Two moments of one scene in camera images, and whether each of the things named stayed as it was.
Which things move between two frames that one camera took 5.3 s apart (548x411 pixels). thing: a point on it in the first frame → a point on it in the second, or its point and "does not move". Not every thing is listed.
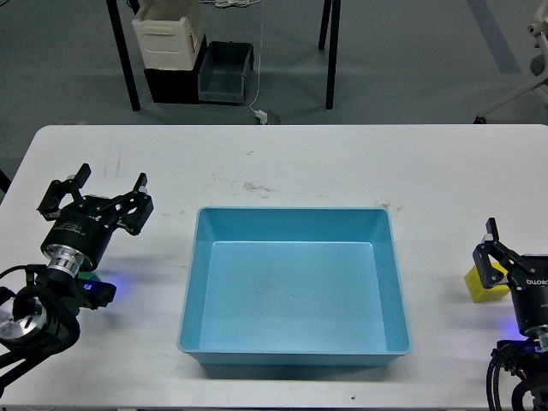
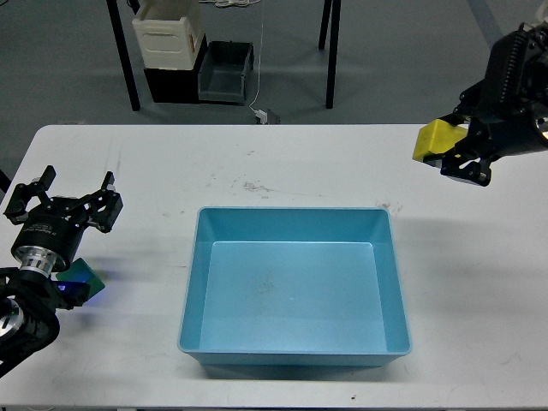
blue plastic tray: [293, 288] does not move
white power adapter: [262, 116] does not move
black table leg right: [333, 53] does not move
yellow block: [479, 292] → [437, 137]
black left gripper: [85, 227] → [56, 224]
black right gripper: [529, 286] → [501, 126]
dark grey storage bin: [221, 77] does not move
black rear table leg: [324, 24] does not move
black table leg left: [118, 32] does not move
